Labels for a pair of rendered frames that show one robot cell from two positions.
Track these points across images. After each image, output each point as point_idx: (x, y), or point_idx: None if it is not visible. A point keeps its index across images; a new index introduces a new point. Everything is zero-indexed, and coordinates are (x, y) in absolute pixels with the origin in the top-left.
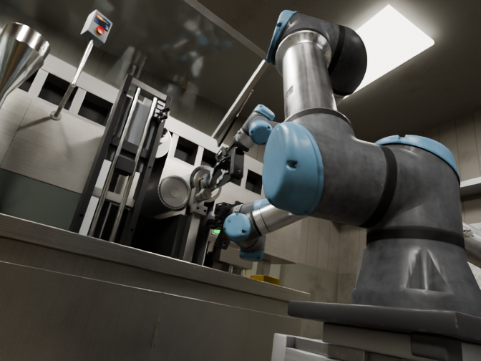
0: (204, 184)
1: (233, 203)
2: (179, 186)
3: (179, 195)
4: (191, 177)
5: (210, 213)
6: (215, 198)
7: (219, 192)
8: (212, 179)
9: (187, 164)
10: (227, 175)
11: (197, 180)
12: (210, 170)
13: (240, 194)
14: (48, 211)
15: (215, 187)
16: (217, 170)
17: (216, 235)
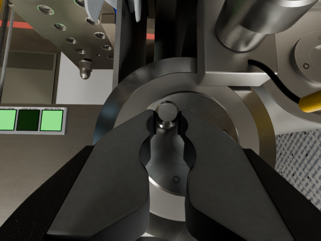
0: (214, 120)
1: (18, 184)
2: (307, 84)
3: (300, 46)
4: (271, 144)
5: (139, 2)
6: (123, 90)
7: (103, 125)
8: (226, 133)
9: (144, 234)
10: (111, 204)
11: (240, 135)
12: (175, 224)
13: (2, 212)
14: None
15: (168, 102)
16: (271, 213)
17: (55, 107)
